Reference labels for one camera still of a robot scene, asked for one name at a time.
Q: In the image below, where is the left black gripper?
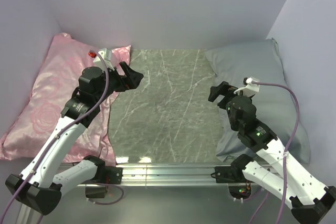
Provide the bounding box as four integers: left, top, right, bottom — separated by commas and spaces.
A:
96, 61, 143, 103

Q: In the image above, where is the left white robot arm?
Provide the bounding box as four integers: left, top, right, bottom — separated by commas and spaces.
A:
5, 61, 144, 216

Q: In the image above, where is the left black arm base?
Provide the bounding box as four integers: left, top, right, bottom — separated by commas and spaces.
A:
85, 167, 123, 199

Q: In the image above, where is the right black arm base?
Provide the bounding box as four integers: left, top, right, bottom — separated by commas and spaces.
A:
211, 166, 251, 200

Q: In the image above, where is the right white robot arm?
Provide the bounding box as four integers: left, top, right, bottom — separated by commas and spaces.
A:
208, 78, 335, 223

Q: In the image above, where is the pink satin rose pillow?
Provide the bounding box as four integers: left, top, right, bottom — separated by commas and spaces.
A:
1, 33, 118, 166

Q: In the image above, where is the grey marble mat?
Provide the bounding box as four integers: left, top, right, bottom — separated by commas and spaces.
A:
108, 49, 223, 163

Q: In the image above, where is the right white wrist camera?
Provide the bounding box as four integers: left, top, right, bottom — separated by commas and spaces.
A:
234, 77, 260, 97

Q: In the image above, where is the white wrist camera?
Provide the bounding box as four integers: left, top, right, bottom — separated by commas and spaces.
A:
88, 48, 118, 70
234, 77, 260, 97

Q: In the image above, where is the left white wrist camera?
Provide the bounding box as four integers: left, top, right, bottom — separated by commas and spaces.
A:
88, 48, 118, 70

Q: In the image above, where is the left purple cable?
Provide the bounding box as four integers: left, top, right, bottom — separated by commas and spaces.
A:
0, 50, 124, 224

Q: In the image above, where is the aluminium mounting rail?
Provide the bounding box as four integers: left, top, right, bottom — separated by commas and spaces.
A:
15, 162, 274, 224

